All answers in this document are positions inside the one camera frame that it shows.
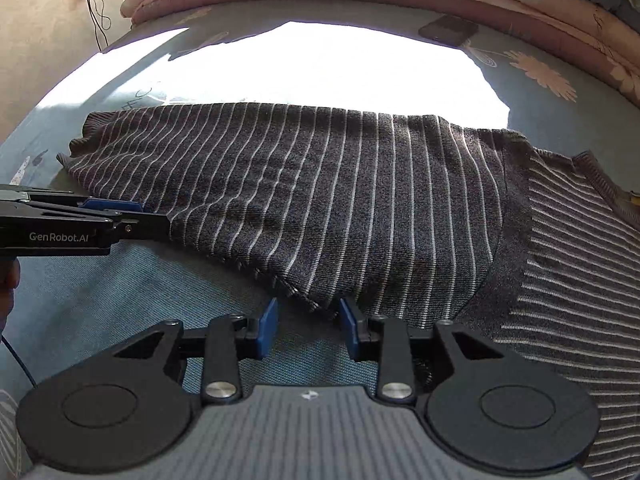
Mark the black smartphone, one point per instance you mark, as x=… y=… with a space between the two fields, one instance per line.
x=447 y=30

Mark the person's left hand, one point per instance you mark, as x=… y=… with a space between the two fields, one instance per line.
x=7 y=285

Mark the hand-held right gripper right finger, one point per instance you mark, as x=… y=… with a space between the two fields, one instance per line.
x=349 y=330

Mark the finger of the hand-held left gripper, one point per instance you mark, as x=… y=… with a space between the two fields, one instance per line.
x=110 y=205
x=145 y=226

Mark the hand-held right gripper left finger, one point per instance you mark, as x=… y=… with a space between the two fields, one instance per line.
x=270 y=327

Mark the teal printed bed sheet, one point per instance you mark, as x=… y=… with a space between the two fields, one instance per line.
x=125 y=300

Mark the grey striped knit sweater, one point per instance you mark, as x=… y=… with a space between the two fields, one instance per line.
x=350 y=200

